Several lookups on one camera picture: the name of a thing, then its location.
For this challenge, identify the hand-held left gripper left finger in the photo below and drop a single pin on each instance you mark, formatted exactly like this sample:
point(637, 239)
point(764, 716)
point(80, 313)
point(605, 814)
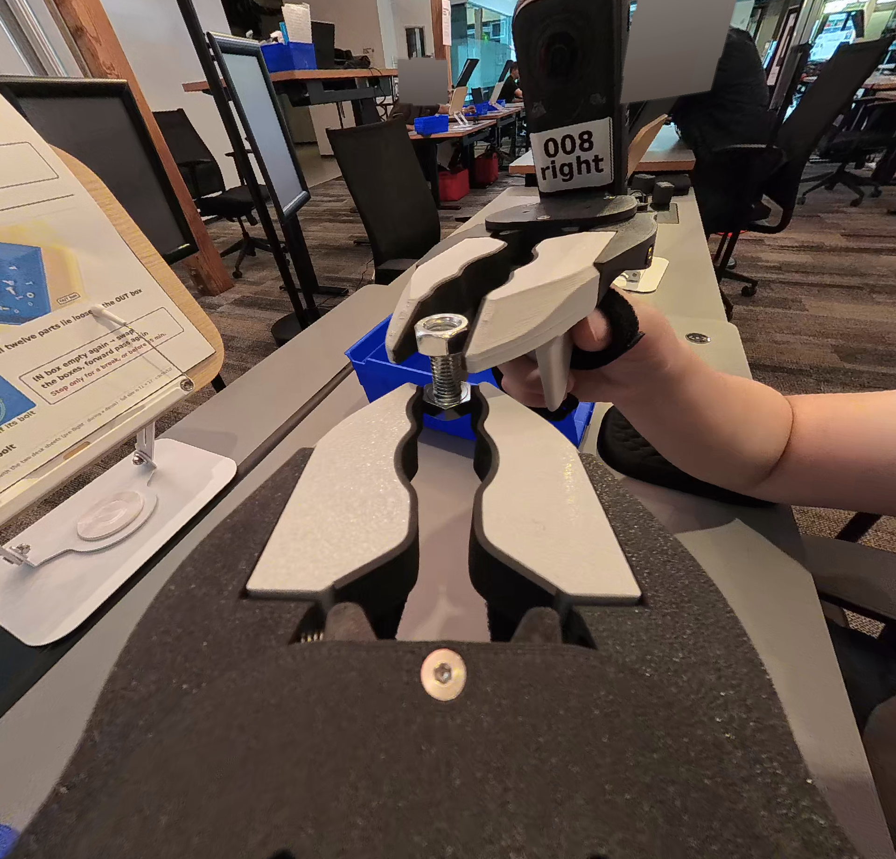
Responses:
point(336, 516)

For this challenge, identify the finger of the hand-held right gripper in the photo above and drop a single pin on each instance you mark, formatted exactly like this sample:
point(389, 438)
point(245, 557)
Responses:
point(546, 292)
point(434, 271)

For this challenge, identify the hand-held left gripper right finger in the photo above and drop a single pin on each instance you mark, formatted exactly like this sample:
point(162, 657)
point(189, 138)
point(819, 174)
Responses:
point(553, 516)

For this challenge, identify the steel hex nut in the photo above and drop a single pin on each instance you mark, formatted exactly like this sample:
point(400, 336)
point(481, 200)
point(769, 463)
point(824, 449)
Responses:
point(437, 344)

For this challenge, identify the thick steel bolt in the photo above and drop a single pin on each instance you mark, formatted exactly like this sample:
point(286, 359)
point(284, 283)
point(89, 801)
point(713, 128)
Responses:
point(446, 376)

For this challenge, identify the person's right hand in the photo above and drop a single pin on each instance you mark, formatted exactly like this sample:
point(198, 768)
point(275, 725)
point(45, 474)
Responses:
point(644, 383)

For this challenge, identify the red storage bin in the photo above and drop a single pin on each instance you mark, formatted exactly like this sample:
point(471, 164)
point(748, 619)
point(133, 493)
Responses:
point(486, 171)
point(455, 186)

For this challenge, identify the white board stand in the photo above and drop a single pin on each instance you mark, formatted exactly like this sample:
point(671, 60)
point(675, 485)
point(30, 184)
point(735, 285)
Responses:
point(196, 481)
point(647, 278)

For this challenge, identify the wooden display board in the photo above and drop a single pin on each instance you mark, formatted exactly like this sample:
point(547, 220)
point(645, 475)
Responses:
point(147, 257)
point(645, 145)

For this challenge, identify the padded chair armrest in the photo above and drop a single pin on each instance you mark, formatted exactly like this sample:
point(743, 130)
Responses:
point(644, 453)

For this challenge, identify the wooden column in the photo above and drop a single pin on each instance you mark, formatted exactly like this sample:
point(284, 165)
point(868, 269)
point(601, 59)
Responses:
point(439, 5)
point(87, 19)

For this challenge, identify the blue storage bin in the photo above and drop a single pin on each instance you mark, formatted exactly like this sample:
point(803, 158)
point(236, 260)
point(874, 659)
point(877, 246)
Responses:
point(288, 57)
point(430, 125)

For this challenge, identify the black pole stand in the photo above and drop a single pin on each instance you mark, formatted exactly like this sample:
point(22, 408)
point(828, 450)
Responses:
point(290, 328)

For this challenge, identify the black framed floor sign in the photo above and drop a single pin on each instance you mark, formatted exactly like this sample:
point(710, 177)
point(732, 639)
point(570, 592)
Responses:
point(259, 117)

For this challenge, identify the wooden top desk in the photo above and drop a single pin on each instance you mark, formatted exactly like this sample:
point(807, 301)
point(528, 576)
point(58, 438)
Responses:
point(294, 75)

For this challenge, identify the white box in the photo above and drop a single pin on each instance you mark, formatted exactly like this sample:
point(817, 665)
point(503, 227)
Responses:
point(296, 23)

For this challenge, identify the printed instruction sheet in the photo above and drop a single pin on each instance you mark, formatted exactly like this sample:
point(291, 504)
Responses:
point(105, 327)

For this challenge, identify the smooth chair armrest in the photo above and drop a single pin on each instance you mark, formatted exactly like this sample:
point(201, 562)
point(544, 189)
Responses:
point(854, 572)

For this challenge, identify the black monitor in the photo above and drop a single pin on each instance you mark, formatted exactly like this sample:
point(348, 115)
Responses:
point(105, 145)

